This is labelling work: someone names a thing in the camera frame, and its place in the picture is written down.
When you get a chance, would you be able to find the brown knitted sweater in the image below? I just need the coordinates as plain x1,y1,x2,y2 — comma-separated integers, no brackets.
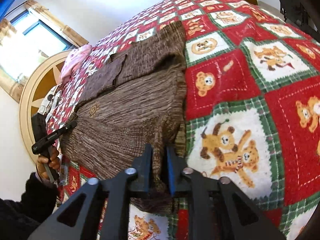
60,21,187,213

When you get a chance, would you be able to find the black sleeved left forearm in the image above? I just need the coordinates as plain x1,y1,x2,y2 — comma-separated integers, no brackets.
1,172,58,239

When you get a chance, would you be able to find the person's left hand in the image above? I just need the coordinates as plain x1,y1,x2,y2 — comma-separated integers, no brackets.
36,146,60,180

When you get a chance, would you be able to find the cartoon print pillow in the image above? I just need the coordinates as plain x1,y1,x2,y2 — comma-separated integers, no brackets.
37,85,62,122

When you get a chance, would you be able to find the cream wooden headboard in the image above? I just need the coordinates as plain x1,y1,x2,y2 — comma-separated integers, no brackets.
19,50,71,162

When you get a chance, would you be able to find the pink pillow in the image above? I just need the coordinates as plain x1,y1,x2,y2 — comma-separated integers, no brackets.
60,44,92,83

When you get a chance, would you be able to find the beige patterned curtain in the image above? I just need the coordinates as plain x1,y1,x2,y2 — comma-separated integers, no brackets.
24,0,89,48

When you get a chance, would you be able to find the red teddy bear quilt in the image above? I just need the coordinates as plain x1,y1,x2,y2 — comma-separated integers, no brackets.
48,0,319,239

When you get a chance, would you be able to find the window with blue frame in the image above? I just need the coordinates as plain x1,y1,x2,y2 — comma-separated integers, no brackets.
1,11,74,80

